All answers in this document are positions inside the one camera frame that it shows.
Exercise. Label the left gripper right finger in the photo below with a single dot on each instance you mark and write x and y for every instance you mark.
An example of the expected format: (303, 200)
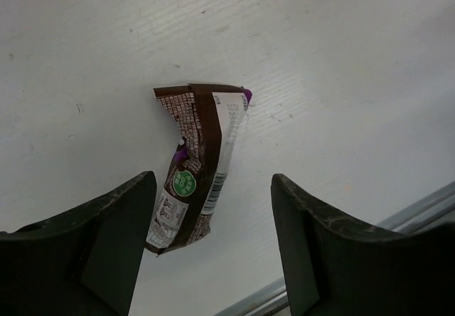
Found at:
(355, 255)

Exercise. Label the brown chocolate bar wrapper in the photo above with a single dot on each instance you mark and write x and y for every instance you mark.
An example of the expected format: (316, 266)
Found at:
(208, 117)

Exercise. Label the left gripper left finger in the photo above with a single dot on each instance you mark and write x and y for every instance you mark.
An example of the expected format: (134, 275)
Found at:
(84, 261)

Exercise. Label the aluminium table frame rail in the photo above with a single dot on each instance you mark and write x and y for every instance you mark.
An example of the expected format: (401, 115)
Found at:
(355, 252)

